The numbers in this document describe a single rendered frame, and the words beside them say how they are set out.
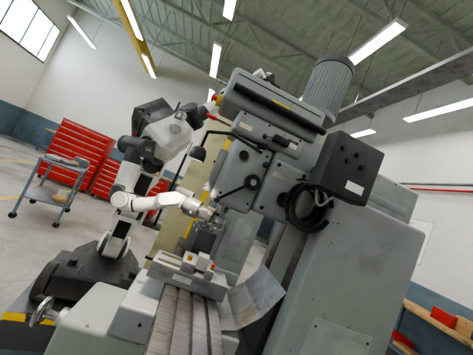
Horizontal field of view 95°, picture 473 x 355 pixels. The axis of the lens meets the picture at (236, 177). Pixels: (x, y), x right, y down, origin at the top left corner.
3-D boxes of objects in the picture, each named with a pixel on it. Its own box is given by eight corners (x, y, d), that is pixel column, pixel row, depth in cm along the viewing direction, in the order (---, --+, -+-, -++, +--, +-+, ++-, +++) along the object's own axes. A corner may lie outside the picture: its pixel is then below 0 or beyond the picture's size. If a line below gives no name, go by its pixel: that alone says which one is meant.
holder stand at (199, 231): (186, 258, 128) (200, 227, 130) (182, 244, 149) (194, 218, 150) (205, 263, 132) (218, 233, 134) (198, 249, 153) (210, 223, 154)
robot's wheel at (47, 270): (39, 285, 132) (54, 254, 134) (49, 287, 134) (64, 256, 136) (22, 306, 114) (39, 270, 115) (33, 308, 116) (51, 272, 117)
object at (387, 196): (271, 165, 97) (288, 125, 98) (257, 167, 119) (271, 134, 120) (409, 229, 110) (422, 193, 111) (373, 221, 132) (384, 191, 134)
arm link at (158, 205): (181, 203, 101) (152, 207, 100) (186, 207, 109) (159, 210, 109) (180, 190, 103) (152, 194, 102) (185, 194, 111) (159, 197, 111)
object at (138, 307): (104, 336, 79) (118, 304, 80) (132, 288, 113) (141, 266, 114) (229, 371, 87) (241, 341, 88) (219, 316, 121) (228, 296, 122)
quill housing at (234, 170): (209, 200, 93) (238, 132, 95) (207, 196, 113) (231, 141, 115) (249, 217, 96) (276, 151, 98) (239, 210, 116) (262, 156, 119)
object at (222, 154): (203, 189, 100) (221, 148, 102) (203, 189, 104) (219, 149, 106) (210, 192, 101) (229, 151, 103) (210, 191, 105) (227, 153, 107)
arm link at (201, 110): (198, 99, 141) (181, 109, 137) (206, 103, 136) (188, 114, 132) (204, 115, 150) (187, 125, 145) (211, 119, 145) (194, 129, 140)
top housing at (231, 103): (221, 96, 91) (236, 63, 92) (215, 114, 117) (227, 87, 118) (316, 144, 99) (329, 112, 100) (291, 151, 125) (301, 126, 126)
